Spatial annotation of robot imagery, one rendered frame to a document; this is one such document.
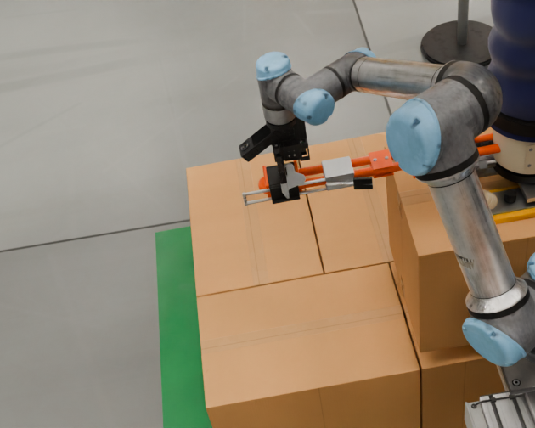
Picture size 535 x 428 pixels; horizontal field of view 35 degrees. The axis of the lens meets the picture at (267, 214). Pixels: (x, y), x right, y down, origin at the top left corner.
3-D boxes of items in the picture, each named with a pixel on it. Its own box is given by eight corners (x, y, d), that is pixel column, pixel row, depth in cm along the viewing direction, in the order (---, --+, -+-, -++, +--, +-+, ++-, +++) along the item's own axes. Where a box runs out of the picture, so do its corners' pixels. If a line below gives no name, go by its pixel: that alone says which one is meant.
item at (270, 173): (298, 174, 211) (295, 159, 207) (302, 194, 205) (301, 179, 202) (265, 180, 211) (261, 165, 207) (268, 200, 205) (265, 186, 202)
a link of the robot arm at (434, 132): (569, 336, 160) (476, 73, 141) (515, 383, 155) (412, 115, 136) (521, 322, 170) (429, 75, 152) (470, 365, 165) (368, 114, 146)
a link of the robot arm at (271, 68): (270, 76, 176) (245, 60, 181) (277, 117, 184) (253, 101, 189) (300, 59, 179) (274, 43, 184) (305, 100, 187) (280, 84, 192)
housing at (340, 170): (350, 168, 210) (349, 154, 207) (356, 187, 205) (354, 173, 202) (322, 173, 210) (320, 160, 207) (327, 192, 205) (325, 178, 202)
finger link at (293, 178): (308, 199, 200) (302, 161, 196) (284, 203, 200) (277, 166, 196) (307, 194, 202) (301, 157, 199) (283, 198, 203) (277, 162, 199)
